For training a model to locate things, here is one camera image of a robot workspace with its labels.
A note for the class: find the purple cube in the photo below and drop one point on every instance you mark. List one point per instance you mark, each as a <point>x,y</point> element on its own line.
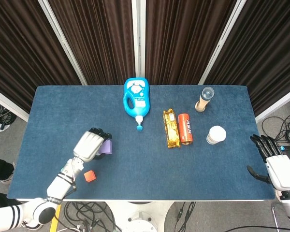
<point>107,146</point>

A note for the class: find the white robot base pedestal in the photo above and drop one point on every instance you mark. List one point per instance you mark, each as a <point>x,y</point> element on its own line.
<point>140,217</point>

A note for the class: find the orange drink can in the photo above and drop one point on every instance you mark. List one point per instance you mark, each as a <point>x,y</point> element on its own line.
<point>185,128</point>

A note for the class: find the white partition frame rail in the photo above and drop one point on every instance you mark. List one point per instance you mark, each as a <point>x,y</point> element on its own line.
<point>7,102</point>
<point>278,104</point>

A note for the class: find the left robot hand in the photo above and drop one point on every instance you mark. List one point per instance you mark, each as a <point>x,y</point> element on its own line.
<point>87,145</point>

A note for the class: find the blue detergent bottle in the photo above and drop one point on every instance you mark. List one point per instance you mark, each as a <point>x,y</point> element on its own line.
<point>140,91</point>

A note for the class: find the dark brown pleated curtain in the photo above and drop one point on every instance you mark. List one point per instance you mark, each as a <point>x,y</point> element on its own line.
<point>183,41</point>
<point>19,48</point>
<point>96,41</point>
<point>268,48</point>

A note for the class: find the white paper cup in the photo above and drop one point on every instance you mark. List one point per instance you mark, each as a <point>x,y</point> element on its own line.
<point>217,134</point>

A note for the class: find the clear bottle with beige contents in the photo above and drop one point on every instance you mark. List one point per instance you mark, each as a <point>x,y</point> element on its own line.
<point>204,100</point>

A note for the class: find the gold snack package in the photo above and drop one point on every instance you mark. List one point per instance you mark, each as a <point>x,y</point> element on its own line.
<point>171,128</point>

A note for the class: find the yellow floor tape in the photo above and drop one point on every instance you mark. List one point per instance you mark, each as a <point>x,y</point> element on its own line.
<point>55,222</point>

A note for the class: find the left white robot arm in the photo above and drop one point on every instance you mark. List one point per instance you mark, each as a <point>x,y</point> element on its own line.
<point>60,186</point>

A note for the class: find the white partition frame post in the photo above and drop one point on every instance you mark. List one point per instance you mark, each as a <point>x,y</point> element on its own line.
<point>62,43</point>
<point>139,36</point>
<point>222,43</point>

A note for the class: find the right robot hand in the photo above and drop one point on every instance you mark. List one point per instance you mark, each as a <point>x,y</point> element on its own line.
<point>284,171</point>

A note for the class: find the blue table mat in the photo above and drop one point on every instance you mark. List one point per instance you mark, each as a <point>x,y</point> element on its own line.
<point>145,169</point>

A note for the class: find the small orange cube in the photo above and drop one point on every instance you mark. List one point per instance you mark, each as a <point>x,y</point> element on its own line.
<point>90,176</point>

